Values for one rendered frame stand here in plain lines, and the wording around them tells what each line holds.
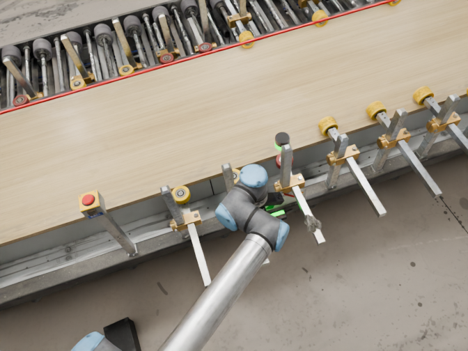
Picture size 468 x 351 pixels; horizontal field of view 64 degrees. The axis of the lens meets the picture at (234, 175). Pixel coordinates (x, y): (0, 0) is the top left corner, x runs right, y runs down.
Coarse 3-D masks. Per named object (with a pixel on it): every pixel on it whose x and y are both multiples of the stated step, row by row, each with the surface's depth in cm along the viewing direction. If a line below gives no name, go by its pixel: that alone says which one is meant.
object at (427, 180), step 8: (384, 120) 174; (384, 128) 175; (400, 144) 167; (400, 152) 168; (408, 152) 165; (408, 160) 164; (416, 160) 162; (416, 168) 160; (424, 168) 160; (424, 176) 158; (424, 184) 158; (432, 184) 156; (432, 192) 155; (440, 192) 153
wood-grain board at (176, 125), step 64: (448, 0) 224; (192, 64) 213; (256, 64) 209; (320, 64) 205; (384, 64) 201; (448, 64) 197; (0, 128) 199; (64, 128) 195; (128, 128) 192; (192, 128) 189; (256, 128) 186; (0, 192) 178; (64, 192) 175; (128, 192) 172
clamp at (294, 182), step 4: (292, 176) 173; (296, 176) 173; (292, 180) 172; (296, 180) 172; (300, 180) 172; (276, 184) 172; (280, 184) 172; (292, 184) 171; (296, 184) 171; (300, 184) 172; (304, 184) 173; (276, 188) 171; (280, 188) 171; (284, 188) 170; (288, 188) 171; (300, 188) 175; (284, 192) 173
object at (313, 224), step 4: (308, 216) 162; (312, 216) 163; (308, 220) 162; (312, 220) 160; (316, 220) 161; (308, 224) 161; (312, 224) 160; (316, 224) 161; (320, 224) 160; (308, 228) 160; (312, 228) 159; (316, 228) 160; (320, 228) 160; (312, 232) 159
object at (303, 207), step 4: (292, 188) 171; (296, 188) 171; (292, 192) 173; (296, 192) 170; (300, 192) 170; (296, 196) 169; (300, 196) 169; (296, 200) 171; (300, 200) 168; (304, 200) 168; (300, 204) 167; (304, 204) 167; (300, 208) 168; (304, 208) 165; (308, 208) 165; (304, 212) 164; (308, 212) 164; (304, 216) 165; (316, 232) 159; (320, 232) 159; (316, 236) 158; (320, 236) 158; (316, 240) 159; (320, 240) 157; (324, 240) 157; (320, 244) 159
